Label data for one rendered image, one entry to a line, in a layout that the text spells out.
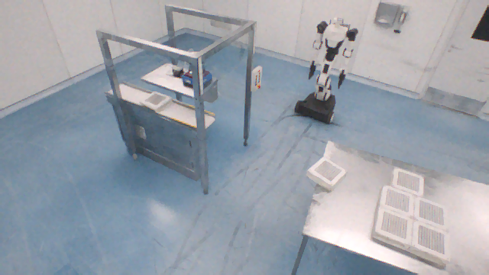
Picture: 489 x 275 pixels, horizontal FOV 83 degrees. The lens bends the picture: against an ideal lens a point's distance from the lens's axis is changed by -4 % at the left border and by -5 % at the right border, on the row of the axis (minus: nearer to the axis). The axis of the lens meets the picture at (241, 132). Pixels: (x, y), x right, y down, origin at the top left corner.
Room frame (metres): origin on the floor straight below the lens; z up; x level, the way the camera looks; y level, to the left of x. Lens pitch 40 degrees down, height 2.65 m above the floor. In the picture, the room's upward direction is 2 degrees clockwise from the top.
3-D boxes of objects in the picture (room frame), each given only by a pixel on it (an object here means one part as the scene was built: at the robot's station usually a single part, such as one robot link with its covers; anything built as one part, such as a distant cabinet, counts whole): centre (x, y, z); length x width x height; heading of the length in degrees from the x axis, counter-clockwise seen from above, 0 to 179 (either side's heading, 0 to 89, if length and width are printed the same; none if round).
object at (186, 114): (2.58, 0.94, 0.84); 1.35 x 0.25 x 0.05; 63
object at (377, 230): (1.16, -1.13, 0.88); 0.25 x 0.24 x 0.02; 154
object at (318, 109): (3.88, -1.24, 0.19); 0.64 x 0.52 x 0.33; 150
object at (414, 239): (1.05, -1.35, 0.88); 0.25 x 0.24 x 0.02; 154
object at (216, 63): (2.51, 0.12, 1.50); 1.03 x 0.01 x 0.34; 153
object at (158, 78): (2.39, 0.61, 1.29); 0.62 x 0.38 x 0.04; 63
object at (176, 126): (2.58, 0.94, 0.81); 1.30 x 0.29 x 0.10; 63
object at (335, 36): (3.90, -1.25, 1.23); 0.34 x 0.30 x 0.36; 60
